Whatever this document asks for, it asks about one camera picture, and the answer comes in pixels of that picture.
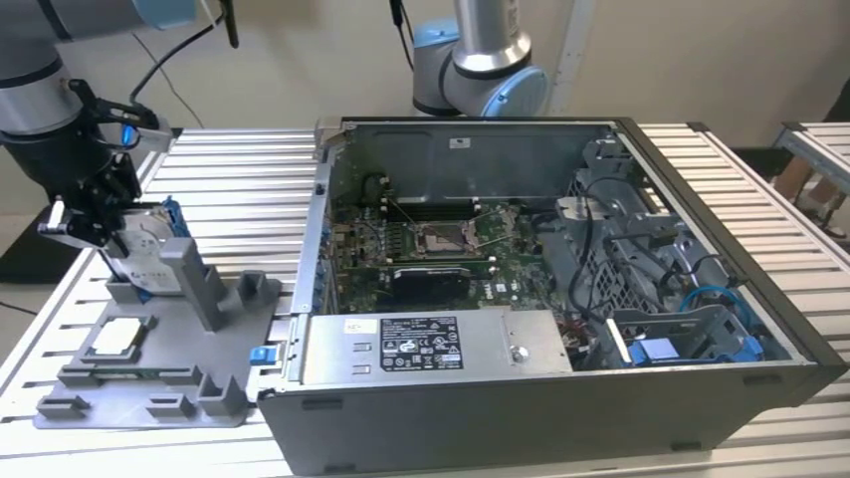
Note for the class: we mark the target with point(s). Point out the hard disk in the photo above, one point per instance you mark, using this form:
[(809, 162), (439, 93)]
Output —
[(150, 249)]

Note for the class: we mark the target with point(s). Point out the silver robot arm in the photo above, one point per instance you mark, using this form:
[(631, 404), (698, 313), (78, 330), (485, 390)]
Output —
[(27, 94)]

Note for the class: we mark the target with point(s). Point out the metal disk bay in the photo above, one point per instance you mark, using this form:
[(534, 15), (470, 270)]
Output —
[(670, 318)]

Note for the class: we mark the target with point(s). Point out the silver CPU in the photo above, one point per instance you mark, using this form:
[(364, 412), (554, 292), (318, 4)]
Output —
[(118, 336)]

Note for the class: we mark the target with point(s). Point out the grey plastic parts rack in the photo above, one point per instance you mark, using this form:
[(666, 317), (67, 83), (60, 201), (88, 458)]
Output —
[(172, 343)]

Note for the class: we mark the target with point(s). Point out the blue case latch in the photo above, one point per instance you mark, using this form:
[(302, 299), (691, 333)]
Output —
[(260, 354)]

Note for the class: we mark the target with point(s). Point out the black RAM slot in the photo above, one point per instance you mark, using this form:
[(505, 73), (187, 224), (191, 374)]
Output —
[(371, 259), (371, 264), (442, 205), (442, 200), (442, 215), (442, 210)]

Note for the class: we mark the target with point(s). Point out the thin metal locking lever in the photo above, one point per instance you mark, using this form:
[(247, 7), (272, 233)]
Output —
[(403, 213)]

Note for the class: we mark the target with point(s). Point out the CPU socket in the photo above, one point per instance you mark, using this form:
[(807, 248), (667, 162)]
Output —
[(438, 242)]

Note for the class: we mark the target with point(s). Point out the white case label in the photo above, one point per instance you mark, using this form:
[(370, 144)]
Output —
[(459, 143)]

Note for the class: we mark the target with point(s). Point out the black graphics card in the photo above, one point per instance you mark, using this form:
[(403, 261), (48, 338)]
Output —
[(429, 285)]

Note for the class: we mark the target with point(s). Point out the green motherboard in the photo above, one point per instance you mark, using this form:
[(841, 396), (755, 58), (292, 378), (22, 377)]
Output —
[(511, 259)]

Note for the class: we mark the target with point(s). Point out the grey power supply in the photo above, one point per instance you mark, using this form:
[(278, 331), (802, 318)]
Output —
[(485, 338)]

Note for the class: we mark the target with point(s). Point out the open black PC case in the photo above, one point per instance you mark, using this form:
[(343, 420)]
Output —
[(498, 428)]

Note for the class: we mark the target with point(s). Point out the grey metal drive cage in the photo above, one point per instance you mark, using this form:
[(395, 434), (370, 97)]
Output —
[(618, 279)]

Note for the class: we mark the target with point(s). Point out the metal slat side table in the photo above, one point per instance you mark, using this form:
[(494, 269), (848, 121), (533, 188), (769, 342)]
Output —
[(823, 144)]

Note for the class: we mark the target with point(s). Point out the black wrist camera block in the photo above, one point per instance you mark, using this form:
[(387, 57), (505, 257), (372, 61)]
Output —
[(83, 226)]

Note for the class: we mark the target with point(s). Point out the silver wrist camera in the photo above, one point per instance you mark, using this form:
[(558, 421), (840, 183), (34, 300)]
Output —
[(156, 138)]

